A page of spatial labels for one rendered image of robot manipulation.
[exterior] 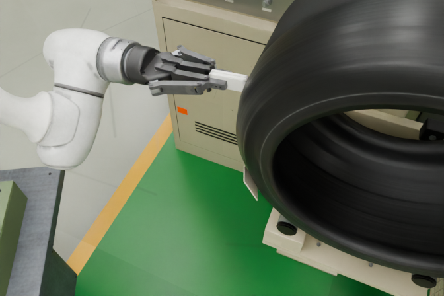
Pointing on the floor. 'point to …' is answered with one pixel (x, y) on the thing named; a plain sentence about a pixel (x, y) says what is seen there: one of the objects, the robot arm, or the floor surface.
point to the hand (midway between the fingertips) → (229, 80)
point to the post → (394, 111)
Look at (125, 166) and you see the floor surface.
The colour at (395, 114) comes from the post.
